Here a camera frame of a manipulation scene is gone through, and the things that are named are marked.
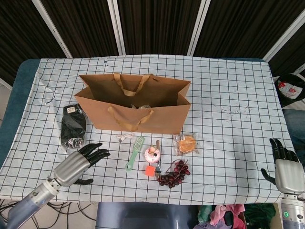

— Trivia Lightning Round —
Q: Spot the brown paper bag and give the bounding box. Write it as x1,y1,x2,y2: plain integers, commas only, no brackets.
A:
74,73,192,135

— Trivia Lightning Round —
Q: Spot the white checked tablecloth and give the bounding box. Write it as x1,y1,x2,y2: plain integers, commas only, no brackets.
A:
0,55,301,206

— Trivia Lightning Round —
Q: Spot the pink toy cupcake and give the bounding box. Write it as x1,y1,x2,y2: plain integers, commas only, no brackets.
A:
144,146,162,164

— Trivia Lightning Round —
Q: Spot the packaged orange bun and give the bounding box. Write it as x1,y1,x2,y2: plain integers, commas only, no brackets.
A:
173,133,200,157

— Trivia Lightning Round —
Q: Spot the green plastic brush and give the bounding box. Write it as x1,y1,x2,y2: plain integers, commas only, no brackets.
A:
125,136,145,171

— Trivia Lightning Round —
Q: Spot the white USB cable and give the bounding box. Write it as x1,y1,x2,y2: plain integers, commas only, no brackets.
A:
116,133,134,143

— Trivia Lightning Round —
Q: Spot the pink cloth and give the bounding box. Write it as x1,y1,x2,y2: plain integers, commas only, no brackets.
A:
209,204,246,227

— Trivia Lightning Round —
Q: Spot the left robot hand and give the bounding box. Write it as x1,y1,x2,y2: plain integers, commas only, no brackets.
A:
52,142,112,187

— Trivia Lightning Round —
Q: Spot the grey-blue robot torso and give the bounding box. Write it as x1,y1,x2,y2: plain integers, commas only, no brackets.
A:
96,202,198,229

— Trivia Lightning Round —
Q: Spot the metal fork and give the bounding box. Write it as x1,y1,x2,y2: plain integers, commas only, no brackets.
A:
154,140,163,181

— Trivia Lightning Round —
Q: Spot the white partition frame post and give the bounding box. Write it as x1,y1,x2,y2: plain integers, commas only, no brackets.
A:
37,0,73,59
263,9,305,62
107,0,126,56
187,0,212,57

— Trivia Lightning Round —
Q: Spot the dark red grape bunch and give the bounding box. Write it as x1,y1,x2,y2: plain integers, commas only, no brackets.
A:
158,159,191,189

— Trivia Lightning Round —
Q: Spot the dark green cloth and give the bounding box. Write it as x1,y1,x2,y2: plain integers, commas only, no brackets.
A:
245,204,277,227

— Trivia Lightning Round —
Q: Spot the black item in plastic wrap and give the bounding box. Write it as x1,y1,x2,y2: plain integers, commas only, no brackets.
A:
60,104,87,150

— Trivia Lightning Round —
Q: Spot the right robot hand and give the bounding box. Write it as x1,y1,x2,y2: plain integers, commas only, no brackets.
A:
261,137,301,194

